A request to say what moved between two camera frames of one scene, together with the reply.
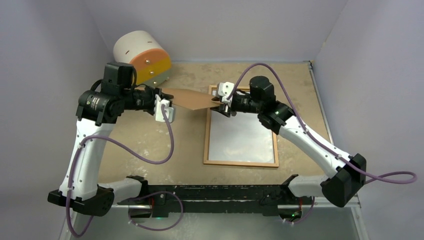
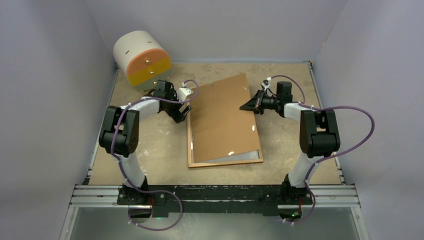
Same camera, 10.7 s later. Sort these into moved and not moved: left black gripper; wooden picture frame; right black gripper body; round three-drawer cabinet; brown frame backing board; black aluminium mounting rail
Moved: brown frame backing board; right black gripper body; left black gripper; wooden picture frame
Not moved: round three-drawer cabinet; black aluminium mounting rail
